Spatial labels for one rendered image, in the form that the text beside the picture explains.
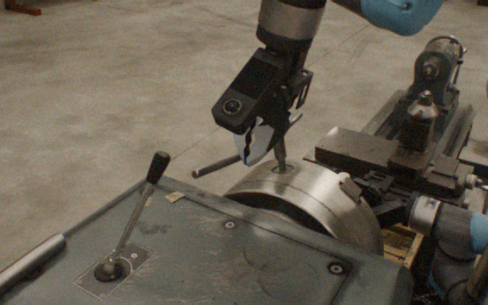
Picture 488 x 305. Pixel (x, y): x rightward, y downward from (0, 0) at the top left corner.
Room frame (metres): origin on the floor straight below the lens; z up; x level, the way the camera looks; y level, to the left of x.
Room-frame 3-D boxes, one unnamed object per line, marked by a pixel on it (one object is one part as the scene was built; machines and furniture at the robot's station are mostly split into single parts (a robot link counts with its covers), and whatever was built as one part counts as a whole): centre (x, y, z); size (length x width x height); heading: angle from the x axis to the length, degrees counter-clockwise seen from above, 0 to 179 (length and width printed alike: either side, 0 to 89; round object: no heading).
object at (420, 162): (1.14, -0.48, 0.99); 0.20 x 0.10 x 0.05; 148
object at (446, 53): (1.70, -0.73, 1.01); 0.30 x 0.20 x 0.29; 148
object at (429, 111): (1.17, -0.49, 1.13); 0.08 x 0.08 x 0.03
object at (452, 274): (0.70, -0.43, 0.98); 0.11 x 0.08 x 0.11; 179
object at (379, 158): (1.20, -0.44, 0.95); 0.43 x 0.17 x 0.05; 58
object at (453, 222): (0.72, -0.43, 1.08); 0.11 x 0.08 x 0.09; 57
